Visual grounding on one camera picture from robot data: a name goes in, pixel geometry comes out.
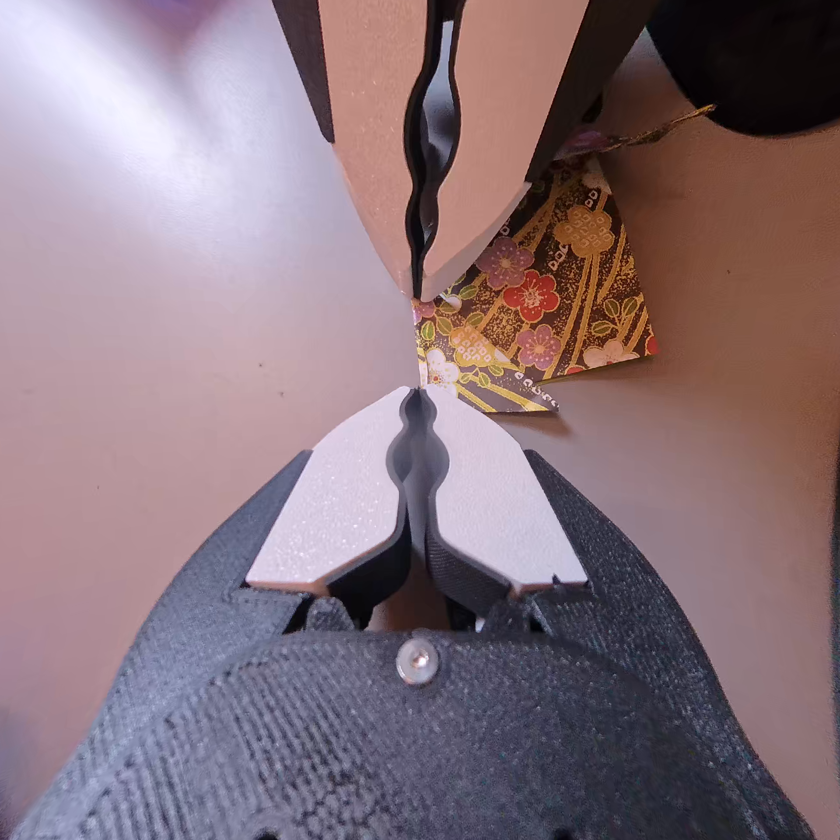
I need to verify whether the black textured pad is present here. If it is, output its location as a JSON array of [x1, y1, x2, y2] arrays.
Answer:
[[646, 0, 840, 137]]

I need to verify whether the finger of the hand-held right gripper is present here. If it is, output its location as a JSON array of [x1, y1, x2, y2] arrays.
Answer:
[[418, 0, 593, 298], [318, 0, 431, 301]]

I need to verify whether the green backed floral paper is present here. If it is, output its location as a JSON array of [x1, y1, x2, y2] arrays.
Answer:
[[411, 103, 718, 420]]

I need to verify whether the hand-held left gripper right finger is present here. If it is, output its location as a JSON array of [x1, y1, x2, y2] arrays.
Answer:
[[420, 385, 589, 628]]

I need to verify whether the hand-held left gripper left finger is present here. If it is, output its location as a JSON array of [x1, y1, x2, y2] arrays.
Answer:
[[247, 386, 418, 628]]

